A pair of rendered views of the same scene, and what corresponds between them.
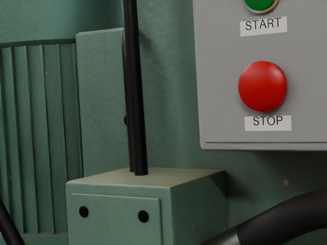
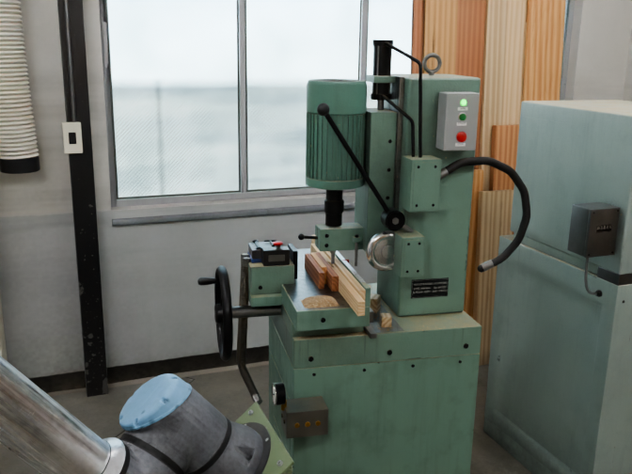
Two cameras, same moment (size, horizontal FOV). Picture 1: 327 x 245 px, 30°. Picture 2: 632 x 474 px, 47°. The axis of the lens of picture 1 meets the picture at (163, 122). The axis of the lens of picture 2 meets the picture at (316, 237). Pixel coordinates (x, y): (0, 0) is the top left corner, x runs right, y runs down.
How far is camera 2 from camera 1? 1.86 m
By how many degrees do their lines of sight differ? 47
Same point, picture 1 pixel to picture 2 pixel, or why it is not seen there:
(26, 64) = (354, 121)
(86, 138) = (372, 147)
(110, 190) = (425, 161)
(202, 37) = (448, 124)
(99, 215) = (422, 167)
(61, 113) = (360, 138)
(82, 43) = (374, 116)
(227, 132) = (450, 147)
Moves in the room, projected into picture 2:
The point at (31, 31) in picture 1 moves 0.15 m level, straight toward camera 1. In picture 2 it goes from (356, 110) to (404, 114)
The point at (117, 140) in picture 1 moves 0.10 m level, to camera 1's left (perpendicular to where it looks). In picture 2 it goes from (384, 148) to (361, 150)
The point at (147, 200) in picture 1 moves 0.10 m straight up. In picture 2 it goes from (436, 163) to (438, 127)
